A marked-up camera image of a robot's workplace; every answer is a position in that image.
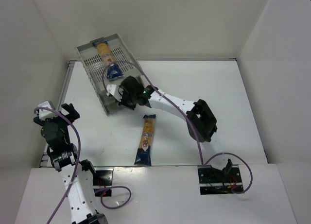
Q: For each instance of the spaghetti bag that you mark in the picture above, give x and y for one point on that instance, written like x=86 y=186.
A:
x=143 y=156
x=113 y=70

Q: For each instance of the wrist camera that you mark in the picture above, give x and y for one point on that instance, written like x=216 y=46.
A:
x=114 y=91
x=44 y=114

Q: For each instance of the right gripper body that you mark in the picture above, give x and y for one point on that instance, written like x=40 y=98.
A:
x=127 y=95

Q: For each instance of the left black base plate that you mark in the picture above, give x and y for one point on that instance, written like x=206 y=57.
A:
x=103 y=179

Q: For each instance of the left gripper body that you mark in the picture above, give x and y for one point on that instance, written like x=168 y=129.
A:
x=54 y=118

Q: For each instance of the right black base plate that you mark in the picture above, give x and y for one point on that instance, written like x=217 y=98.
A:
x=212 y=182

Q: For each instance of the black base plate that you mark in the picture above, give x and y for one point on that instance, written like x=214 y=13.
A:
x=212 y=182
x=103 y=179

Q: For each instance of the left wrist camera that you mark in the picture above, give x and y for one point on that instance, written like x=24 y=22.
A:
x=44 y=114

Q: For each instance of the grey stacked tray shelf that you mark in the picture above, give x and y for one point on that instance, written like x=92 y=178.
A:
x=95 y=68

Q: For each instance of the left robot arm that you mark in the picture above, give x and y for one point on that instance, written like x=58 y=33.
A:
x=77 y=175

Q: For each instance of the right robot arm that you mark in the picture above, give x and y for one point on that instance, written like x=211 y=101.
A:
x=201 y=122

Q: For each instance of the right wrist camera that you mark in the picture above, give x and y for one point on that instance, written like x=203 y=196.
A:
x=114 y=91

